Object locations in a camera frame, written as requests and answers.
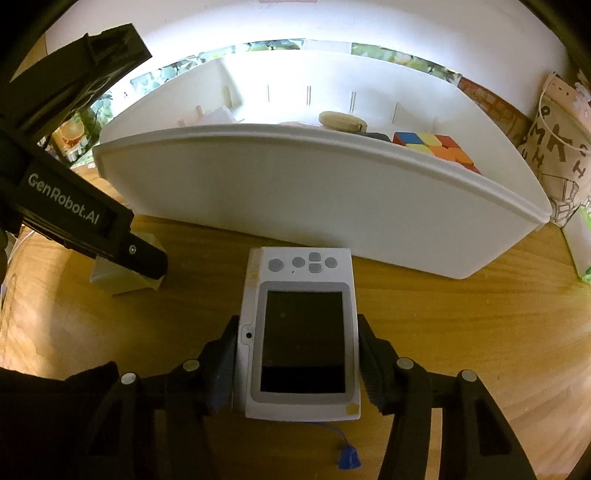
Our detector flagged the green fruit print cardboard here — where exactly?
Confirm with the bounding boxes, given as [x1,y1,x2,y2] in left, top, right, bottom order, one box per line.
[90,51,222,125]
[235,39,462,86]

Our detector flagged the dark cloth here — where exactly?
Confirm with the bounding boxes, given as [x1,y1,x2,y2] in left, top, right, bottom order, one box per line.
[0,361,121,480]

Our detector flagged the brown patterned paper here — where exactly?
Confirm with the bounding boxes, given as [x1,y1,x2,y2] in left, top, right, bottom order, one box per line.
[457,78,534,146]

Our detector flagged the beige oval object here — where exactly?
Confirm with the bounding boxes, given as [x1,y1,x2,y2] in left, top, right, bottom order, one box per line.
[318,111,368,134]

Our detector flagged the white handheld game console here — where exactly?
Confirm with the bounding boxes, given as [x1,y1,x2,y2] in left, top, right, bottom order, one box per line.
[232,247,362,422]

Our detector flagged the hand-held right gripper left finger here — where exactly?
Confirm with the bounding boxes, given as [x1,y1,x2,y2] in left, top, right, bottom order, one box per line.
[88,316,241,480]

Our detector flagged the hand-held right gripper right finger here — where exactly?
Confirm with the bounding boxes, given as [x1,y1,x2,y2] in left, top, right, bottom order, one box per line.
[358,314,536,480]

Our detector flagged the orange juice carton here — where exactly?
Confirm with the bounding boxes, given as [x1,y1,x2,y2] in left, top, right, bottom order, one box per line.
[51,108,93,162]

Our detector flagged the green tissue pack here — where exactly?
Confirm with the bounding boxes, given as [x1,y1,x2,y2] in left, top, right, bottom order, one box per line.
[561,215,591,282]

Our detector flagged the white plastic bin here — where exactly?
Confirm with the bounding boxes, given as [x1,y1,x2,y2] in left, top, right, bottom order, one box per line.
[93,50,552,280]

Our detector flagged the colourful puzzle cube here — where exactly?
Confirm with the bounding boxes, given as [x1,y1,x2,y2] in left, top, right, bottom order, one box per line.
[392,131,481,175]

